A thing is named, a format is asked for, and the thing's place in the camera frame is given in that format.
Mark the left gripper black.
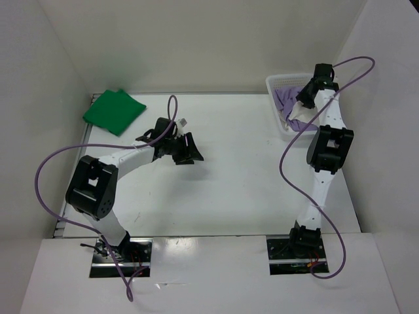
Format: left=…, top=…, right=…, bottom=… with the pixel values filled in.
left=164, top=132, right=204, bottom=166

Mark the green t shirt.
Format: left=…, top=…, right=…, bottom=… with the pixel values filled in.
left=82, top=89, right=147, bottom=136

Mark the white t shirt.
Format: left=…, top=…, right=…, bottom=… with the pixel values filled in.
left=282, top=101, right=318, bottom=132

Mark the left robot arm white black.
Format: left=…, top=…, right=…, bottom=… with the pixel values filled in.
left=65, top=132, right=204, bottom=262

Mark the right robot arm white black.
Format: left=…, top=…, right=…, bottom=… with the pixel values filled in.
left=287, top=77, right=354, bottom=258

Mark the purple t shirt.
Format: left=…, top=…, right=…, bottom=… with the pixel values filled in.
left=275, top=86, right=302, bottom=121

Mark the white plastic basket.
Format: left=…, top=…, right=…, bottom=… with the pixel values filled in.
left=266, top=73, right=312, bottom=142

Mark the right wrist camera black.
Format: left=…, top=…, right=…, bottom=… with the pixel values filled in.
left=314, top=63, right=335, bottom=80

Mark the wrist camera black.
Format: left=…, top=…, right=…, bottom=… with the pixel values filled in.
left=314, top=63, right=335, bottom=80
left=136, top=117, right=187, bottom=143

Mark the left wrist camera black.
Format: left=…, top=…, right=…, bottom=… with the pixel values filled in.
left=136, top=117, right=187, bottom=143

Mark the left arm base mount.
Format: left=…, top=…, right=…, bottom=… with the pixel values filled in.
left=80, top=238, right=153, bottom=279

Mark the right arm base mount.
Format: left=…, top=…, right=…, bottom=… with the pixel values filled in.
left=266, top=235, right=329, bottom=275

